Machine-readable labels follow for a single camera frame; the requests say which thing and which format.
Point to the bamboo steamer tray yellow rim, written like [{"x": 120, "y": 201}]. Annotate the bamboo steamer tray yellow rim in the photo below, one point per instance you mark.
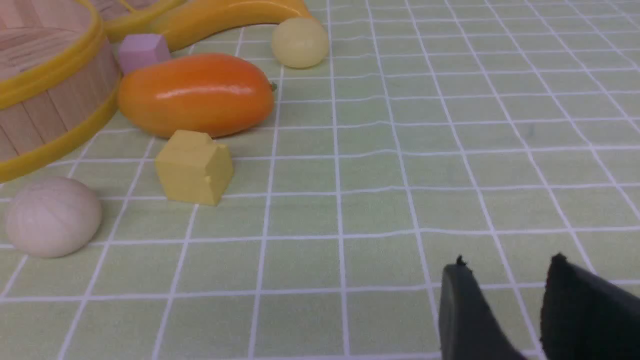
[{"x": 59, "y": 81}]

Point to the yellow toy banana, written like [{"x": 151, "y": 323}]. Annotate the yellow toy banana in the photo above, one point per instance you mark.
[{"x": 196, "y": 20}]

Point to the woven bamboo steamer lid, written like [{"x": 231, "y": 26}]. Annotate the woven bamboo steamer lid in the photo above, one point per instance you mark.
[{"x": 124, "y": 17}]

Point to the orange toy mango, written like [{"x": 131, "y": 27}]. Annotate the orange toy mango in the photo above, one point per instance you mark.
[{"x": 214, "y": 93}]

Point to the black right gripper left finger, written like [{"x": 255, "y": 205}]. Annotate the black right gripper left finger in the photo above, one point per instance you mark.
[{"x": 468, "y": 329}]

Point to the yellow foam block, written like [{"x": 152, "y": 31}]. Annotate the yellow foam block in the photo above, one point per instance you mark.
[{"x": 194, "y": 168}]

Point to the pale yellow round bun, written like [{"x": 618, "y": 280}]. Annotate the pale yellow round bun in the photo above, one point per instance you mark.
[{"x": 300, "y": 43}]

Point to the pink foam cube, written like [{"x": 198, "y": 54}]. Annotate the pink foam cube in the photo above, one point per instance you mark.
[{"x": 138, "y": 51}]

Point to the white wooden bun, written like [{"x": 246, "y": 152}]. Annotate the white wooden bun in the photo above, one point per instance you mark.
[{"x": 53, "y": 217}]

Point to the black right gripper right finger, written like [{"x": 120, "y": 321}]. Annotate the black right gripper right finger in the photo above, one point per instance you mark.
[{"x": 585, "y": 317}]

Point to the green checkered tablecloth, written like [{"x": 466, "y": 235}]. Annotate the green checkered tablecloth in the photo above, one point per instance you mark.
[{"x": 505, "y": 131}]

